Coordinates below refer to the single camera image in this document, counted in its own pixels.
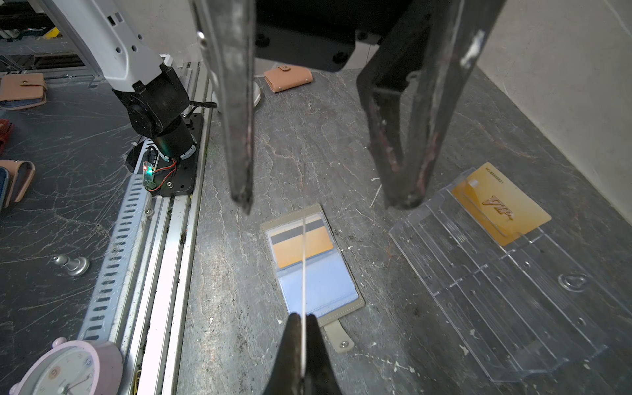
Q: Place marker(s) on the orange credit card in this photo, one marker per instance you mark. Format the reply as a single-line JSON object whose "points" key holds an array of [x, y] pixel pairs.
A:
{"points": [[501, 208]]}

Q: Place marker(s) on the brown leather pouch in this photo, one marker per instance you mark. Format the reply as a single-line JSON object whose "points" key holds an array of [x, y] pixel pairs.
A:
{"points": [[285, 77]]}

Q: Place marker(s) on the tan wallet on floor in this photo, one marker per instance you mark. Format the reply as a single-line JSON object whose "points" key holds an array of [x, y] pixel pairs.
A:
{"points": [[23, 91]]}

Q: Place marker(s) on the pink alarm clock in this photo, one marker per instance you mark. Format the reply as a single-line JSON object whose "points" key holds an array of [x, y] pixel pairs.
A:
{"points": [[73, 368]]}

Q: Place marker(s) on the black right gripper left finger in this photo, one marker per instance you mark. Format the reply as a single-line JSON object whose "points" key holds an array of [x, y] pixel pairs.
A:
{"points": [[286, 375]]}

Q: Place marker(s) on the white alarm clock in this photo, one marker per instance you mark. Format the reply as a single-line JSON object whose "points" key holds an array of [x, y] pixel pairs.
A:
{"points": [[257, 94]]}

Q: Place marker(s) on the clear acrylic organizer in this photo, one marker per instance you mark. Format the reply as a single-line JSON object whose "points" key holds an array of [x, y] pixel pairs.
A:
{"points": [[519, 310]]}

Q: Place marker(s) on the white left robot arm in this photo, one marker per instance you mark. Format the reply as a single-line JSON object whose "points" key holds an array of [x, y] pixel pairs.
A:
{"points": [[149, 90]]}

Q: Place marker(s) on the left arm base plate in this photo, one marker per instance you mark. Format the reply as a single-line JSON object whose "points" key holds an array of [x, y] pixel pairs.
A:
{"points": [[162, 176]]}

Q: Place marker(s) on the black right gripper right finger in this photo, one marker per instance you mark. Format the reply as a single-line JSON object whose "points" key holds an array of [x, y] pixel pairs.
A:
{"points": [[319, 377]]}

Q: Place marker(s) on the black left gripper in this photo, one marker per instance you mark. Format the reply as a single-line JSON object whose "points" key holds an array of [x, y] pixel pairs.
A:
{"points": [[408, 90]]}

